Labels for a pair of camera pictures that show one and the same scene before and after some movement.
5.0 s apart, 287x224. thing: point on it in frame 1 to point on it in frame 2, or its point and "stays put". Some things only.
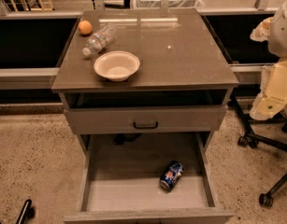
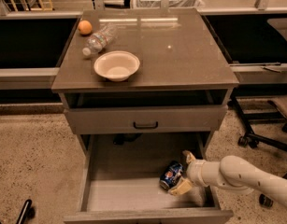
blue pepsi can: x=171 y=175 stays put
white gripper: x=281 y=36 to x=193 y=171
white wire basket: x=175 y=2 stays put
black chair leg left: x=24 y=211 stays put
